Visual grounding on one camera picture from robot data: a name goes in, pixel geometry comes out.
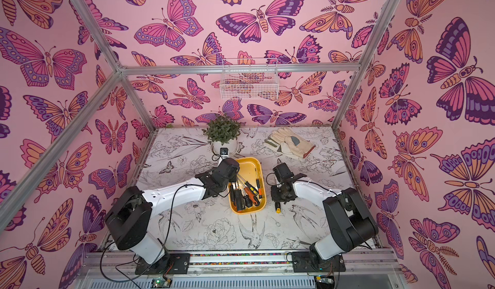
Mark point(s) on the yellow plastic storage tray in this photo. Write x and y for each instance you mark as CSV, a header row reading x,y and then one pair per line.
x,y
247,166

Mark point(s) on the green leafy plant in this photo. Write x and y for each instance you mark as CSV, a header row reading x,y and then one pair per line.
x,y
223,130

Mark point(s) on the black grey screwdriver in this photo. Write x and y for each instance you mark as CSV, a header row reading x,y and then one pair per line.
x,y
246,196

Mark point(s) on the white wire basket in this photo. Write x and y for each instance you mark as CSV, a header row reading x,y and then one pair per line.
x,y
251,78

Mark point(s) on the white slotted cable duct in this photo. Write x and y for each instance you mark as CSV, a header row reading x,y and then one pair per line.
x,y
213,282

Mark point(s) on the white plastic plant pot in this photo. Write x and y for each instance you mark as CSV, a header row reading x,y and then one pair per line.
x,y
231,146

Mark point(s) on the small orange precision screwdriver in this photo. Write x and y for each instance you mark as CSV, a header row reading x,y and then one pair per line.
x,y
258,185

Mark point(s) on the cream green work glove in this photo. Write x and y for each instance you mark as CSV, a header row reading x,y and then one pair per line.
x,y
280,147

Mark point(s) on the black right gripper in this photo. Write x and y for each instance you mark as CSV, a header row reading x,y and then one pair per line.
x,y
277,189

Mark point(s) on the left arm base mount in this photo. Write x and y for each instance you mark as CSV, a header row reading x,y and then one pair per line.
x,y
172,263

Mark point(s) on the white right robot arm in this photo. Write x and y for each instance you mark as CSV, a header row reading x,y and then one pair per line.
x,y
349,220

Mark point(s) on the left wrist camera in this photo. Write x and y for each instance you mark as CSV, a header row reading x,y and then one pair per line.
x,y
224,152

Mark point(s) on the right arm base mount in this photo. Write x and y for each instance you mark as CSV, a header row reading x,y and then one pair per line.
x,y
308,261

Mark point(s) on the black yellow Deli screwdriver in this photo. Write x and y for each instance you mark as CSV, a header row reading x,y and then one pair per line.
x,y
278,207

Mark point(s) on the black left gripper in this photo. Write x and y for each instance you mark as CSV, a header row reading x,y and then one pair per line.
x,y
234,177

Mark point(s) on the aluminium frame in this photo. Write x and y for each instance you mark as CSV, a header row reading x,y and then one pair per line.
x,y
56,55

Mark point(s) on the orange handled screwdriver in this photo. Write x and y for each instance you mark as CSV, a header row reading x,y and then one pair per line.
x,y
255,199

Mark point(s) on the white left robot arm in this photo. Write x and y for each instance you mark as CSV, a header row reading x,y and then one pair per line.
x,y
128,220

